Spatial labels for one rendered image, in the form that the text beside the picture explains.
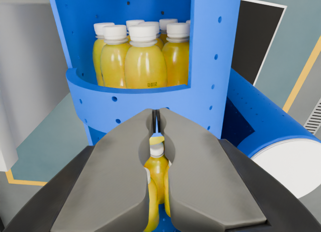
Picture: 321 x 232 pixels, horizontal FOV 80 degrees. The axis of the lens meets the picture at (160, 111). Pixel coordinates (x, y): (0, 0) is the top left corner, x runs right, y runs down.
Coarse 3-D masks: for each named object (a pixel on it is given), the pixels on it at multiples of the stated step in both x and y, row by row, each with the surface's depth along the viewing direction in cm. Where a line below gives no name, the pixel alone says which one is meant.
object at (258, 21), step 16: (240, 0) 114; (256, 0) 115; (240, 16) 118; (256, 16) 118; (272, 16) 119; (240, 32) 123; (256, 32) 123; (272, 32) 123; (240, 48) 127; (256, 48) 128; (240, 64) 133; (256, 64) 133; (256, 80) 139
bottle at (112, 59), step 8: (104, 40) 32; (112, 40) 31; (120, 40) 32; (104, 48) 32; (112, 48) 31; (120, 48) 32; (128, 48) 32; (104, 56) 32; (112, 56) 31; (120, 56) 32; (104, 64) 32; (112, 64) 32; (120, 64) 32; (104, 72) 33; (112, 72) 32; (120, 72) 32; (104, 80) 34; (112, 80) 33; (120, 80) 33
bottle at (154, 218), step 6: (150, 180) 46; (150, 186) 46; (156, 186) 49; (150, 192) 46; (156, 192) 48; (150, 198) 46; (156, 198) 48; (150, 204) 47; (156, 204) 49; (150, 210) 48; (156, 210) 50; (150, 216) 49; (156, 216) 51; (150, 222) 50; (156, 222) 52; (150, 228) 51
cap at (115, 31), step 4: (104, 28) 31; (108, 28) 30; (112, 28) 30; (116, 28) 30; (120, 28) 31; (124, 28) 31; (104, 32) 31; (108, 32) 31; (112, 32) 31; (116, 32) 31; (120, 32) 31; (124, 32) 31; (104, 36) 32; (108, 36) 31; (112, 36) 31; (116, 36) 31; (120, 36) 31; (124, 36) 32
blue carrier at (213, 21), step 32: (64, 0) 32; (96, 0) 38; (128, 0) 42; (160, 0) 42; (192, 0) 20; (224, 0) 22; (64, 32) 32; (192, 32) 21; (224, 32) 24; (192, 64) 23; (224, 64) 26; (96, 96) 25; (128, 96) 23; (160, 96) 23; (192, 96) 25; (224, 96) 30; (96, 128) 28; (160, 224) 55
